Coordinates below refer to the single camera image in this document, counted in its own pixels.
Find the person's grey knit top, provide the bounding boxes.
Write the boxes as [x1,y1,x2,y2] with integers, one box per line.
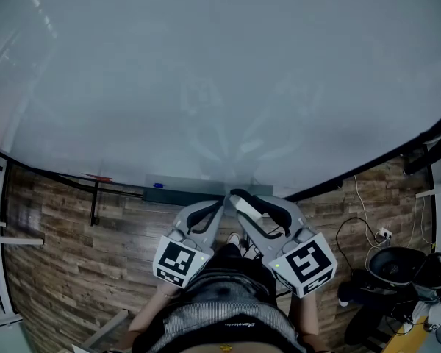
[132,266,309,353]

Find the black floor cable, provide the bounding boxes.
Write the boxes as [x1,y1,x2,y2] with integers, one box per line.
[335,217,378,271]

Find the grey metal bar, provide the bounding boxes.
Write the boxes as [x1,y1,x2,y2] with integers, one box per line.
[82,309,129,349]

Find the black chair base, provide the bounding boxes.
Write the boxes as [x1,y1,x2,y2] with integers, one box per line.
[343,305,389,347]

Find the dark marker tray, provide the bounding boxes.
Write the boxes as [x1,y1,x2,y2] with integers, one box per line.
[142,174,275,206]

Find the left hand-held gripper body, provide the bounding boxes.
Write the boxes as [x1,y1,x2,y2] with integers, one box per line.
[152,229,215,290]

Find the yellow desk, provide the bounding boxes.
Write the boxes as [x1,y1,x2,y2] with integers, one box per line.
[389,316,429,353]

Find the person's right forearm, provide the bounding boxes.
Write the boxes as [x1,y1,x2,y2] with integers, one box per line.
[286,292,320,340]

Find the white eraser block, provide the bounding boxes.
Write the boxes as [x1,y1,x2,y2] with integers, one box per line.
[229,193,265,225]

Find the white whiteboard with black frame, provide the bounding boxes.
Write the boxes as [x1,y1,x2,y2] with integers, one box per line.
[0,0,441,202]

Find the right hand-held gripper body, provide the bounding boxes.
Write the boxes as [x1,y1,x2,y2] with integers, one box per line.
[267,227,339,300]

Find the black office chair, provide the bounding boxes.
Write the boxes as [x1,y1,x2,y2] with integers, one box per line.
[367,246,429,292]

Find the person's left forearm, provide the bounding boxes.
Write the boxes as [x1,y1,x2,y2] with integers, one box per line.
[126,283,181,345]

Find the person's black trousers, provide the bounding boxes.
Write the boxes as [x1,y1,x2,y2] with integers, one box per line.
[205,243,280,301]

